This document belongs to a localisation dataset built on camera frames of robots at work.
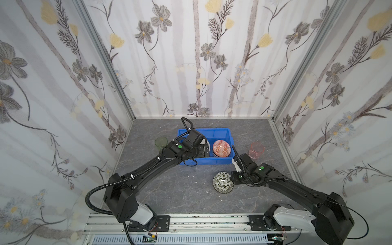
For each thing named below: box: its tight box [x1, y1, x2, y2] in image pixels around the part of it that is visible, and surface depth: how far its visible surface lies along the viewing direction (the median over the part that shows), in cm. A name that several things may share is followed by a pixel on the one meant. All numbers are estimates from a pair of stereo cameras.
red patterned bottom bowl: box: [212, 139, 232, 158], surface depth 97 cm
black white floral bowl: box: [212, 171, 235, 194], surface depth 86 cm
